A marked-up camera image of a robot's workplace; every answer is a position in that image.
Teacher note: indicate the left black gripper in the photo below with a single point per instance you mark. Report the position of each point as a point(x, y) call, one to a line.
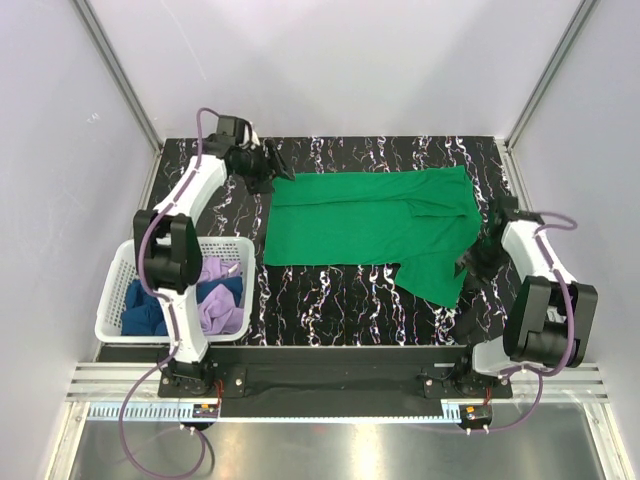
point(261, 183)

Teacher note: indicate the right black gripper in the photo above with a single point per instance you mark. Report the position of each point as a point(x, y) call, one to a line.
point(468, 259)

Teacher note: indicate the green t shirt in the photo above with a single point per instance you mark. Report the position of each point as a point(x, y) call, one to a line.
point(422, 221)

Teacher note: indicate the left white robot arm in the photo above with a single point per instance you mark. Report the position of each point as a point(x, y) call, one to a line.
point(168, 255)

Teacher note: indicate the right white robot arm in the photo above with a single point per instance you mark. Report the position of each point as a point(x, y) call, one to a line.
point(549, 324)

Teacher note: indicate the right orange connector box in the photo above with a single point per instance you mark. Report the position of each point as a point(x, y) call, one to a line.
point(477, 413)

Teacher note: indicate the orange connector box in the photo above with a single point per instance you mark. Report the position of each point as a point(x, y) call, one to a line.
point(206, 410)
point(477, 413)

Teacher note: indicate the lilac t shirt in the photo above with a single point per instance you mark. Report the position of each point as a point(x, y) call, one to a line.
point(219, 293)

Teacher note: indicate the dark blue t shirt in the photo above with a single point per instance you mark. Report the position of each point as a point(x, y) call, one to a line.
point(143, 315)

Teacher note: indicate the white plastic laundry basket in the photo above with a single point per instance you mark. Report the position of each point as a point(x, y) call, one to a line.
point(123, 272)

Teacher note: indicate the left orange connector box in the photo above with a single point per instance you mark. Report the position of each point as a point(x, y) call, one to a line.
point(206, 410)

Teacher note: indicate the left aluminium frame post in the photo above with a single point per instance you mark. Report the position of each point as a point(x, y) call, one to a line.
point(98, 35)

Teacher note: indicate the aluminium frame post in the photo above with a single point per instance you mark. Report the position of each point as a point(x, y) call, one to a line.
point(98, 35)
point(567, 40)

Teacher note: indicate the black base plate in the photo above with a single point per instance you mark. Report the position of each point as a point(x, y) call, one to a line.
point(332, 382)

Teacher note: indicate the right aluminium frame post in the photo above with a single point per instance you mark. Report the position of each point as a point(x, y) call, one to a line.
point(567, 40)

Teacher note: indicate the white slotted cable duct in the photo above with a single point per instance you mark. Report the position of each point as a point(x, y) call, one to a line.
point(182, 412)

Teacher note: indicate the aluminium front rail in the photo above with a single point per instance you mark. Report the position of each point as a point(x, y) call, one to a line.
point(111, 381)

